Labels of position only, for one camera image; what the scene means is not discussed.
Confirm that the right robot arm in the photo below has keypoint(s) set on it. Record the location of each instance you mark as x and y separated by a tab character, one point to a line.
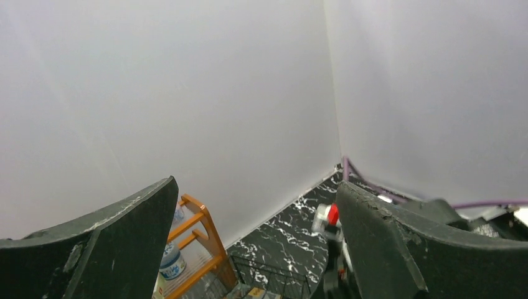
339	282

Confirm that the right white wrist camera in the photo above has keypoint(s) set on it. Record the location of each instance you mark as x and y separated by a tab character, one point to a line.
326	222

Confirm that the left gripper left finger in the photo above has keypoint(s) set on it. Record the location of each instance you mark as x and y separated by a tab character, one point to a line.
114	252

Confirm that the small blue tin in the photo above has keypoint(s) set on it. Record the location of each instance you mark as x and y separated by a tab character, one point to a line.
172	262

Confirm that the black wire wine rack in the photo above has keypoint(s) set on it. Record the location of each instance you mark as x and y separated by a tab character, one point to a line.
238	270

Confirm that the small white cardboard box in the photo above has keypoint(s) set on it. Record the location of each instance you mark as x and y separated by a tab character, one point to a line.
159	287

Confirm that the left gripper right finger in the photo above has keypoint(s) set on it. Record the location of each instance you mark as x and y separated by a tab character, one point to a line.
396	253

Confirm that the orange wooden shelf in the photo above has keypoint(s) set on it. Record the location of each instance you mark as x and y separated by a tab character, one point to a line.
202	250

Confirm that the clear plastic round container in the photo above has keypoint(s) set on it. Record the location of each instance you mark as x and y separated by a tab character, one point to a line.
178	216

